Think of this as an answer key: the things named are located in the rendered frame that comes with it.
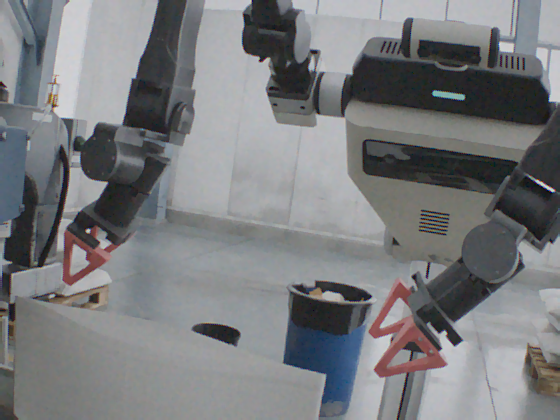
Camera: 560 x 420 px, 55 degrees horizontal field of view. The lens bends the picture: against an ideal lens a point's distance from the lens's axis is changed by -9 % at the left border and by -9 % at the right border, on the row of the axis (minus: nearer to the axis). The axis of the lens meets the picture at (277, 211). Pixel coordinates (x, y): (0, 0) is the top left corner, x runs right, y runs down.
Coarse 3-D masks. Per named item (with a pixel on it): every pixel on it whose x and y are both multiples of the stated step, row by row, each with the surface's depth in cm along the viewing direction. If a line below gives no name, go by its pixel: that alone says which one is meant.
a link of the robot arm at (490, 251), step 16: (496, 224) 55; (512, 224) 54; (464, 240) 56; (480, 240) 55; (496, 240) 54; (512, 240) 54; (528, 240) 58; (544, 240) 59; (464, 256) 55; (480, 256) 55; (496, 256) 54; (512, 256) 53; (480, 272) 54; (496, 272) 54; (512, 272) 57
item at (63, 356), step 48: (48, 336) 80; (96, 336) 73; (144, 336) 83; (192, 336) 81; (48, 384) 80; (96, 384) 74; (144, 384) 71; (192, 384) 71; (240, 384) 71; (288, 384) 71
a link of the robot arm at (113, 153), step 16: (176, 112) 71; (192, 112) 73; (96, 128) 65; (112, 128) 65; (128, 128) 66; (176, 128) 71; (96, 144) 65; (112, 144) 64; (128, 144) 67; (176, 144) 73; (80, 160) 66; (96, 160) 65; (112, 160) 64; (128, 160) 66; (144, 160) 69; (96, 176) 65; (112, 176) 65; (128, 176) 68
